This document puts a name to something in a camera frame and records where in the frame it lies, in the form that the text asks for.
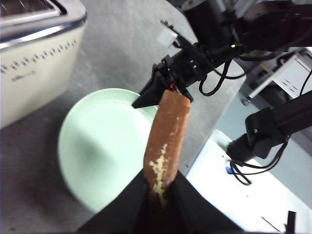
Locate black arm base cable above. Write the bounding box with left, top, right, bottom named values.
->
left=228, top=140, right=291, bottom=186

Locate large toasted bread slice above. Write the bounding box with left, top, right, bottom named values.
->
left=143, top=89, right=191, bottom=210

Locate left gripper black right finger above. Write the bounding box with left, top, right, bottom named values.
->
left=168, top=170, right=244, bottom=234

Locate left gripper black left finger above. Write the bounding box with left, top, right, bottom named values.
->
left=78, top=169, right=149, bottom=234

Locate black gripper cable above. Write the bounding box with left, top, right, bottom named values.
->
left=198, top=59, right=247, bottom=97

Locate cream toaster with chrome top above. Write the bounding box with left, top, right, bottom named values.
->
left=0, top=0, right=88, bottom=129

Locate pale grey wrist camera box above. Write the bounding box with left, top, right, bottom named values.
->
left=157, top=26, right=178, bottom=48

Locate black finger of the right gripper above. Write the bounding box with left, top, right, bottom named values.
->
left=179, top=87, right=195, bottom=103
left=131, top=70, right=169, bottom=109

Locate silver equipment case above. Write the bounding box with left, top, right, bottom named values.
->
left=240, top=47, right=312, bottom=105

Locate pale green round plate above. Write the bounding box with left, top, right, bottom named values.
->
left=58, top=88, right=159, bottom=214

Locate black flat bar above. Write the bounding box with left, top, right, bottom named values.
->
left=284, top=210, right=297, bottom=233

